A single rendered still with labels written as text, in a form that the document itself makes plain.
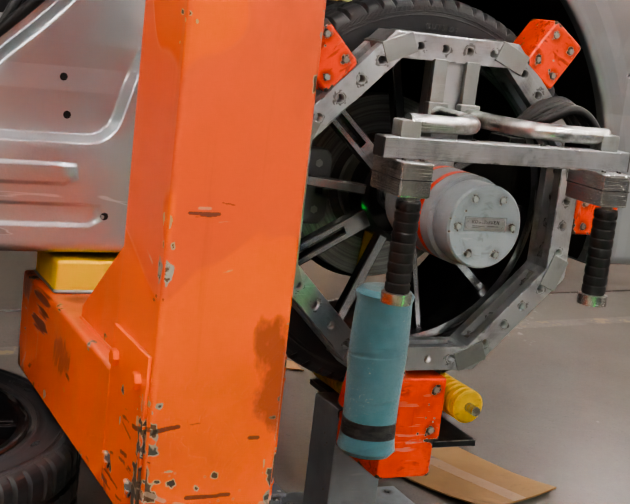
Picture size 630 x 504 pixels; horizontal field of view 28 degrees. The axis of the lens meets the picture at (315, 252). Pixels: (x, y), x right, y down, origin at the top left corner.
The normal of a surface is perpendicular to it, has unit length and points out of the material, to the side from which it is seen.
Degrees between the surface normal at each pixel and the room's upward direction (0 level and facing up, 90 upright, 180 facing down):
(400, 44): 90
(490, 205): 90
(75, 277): 90
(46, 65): 90
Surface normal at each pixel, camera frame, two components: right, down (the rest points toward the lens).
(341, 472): 0.41, 0.22
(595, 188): -0.90, -0.02
